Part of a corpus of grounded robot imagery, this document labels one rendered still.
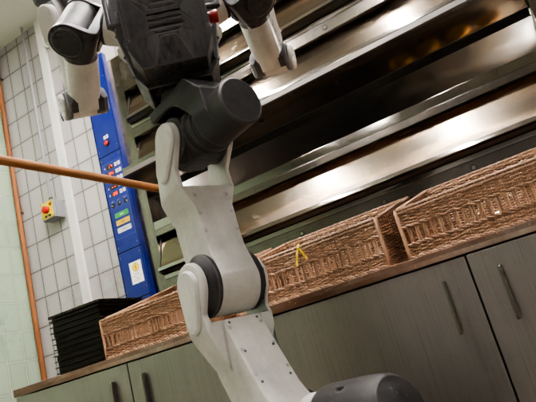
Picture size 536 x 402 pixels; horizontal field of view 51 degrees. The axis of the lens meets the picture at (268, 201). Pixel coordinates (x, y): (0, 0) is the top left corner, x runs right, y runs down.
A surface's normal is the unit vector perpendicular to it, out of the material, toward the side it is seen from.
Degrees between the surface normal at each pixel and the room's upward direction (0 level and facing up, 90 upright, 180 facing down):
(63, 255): 90
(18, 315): 90
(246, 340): 65
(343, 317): 90
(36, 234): 90
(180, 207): 115
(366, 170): 70
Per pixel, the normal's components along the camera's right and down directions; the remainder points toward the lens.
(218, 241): 0.55, -0.47
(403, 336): -0.49, -0.11
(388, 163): -0.55, -0.42
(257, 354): 0.41, -0.73
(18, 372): 0.83, -0.36
